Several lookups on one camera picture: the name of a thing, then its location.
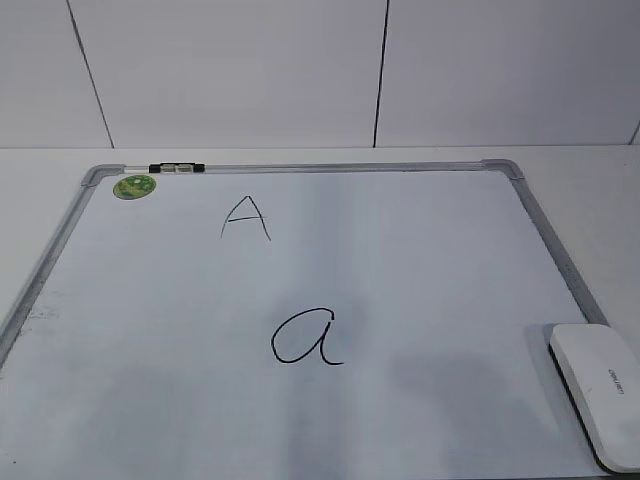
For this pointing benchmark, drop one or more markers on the white whiteboard eraser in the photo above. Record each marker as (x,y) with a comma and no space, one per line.
(602,377)

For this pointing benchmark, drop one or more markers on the white framed whiteboard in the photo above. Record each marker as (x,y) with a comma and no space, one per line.
(367,321)

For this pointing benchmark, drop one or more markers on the black board hanger clip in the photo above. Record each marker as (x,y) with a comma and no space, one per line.
(177,168)

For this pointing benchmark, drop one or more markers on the round green magnet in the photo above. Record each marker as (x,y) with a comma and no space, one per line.
(134,187)

